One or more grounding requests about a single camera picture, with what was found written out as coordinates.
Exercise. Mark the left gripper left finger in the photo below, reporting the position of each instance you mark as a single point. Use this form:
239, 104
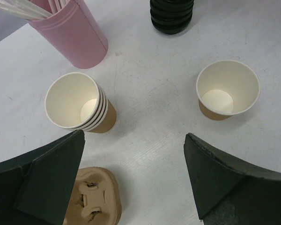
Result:
35, 187

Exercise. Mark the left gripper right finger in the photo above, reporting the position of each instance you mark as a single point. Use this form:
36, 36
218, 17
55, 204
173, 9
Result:
228, 190

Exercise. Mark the stack of brown paper cups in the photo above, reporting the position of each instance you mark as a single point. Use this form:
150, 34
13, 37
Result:
76, 102

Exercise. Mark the single brown paper cup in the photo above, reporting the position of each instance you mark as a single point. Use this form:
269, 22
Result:
226, 88

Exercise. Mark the stack of black lids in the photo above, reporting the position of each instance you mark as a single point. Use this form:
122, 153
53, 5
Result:
171, 16

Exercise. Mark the brown pulp cup carriers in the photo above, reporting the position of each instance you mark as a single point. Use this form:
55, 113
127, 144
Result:
95, 198

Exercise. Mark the pink straw holder cup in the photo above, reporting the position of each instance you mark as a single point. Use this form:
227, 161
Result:
74, 32

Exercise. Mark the white wrapped straws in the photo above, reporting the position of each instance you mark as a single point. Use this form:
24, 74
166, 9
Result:
27, 10

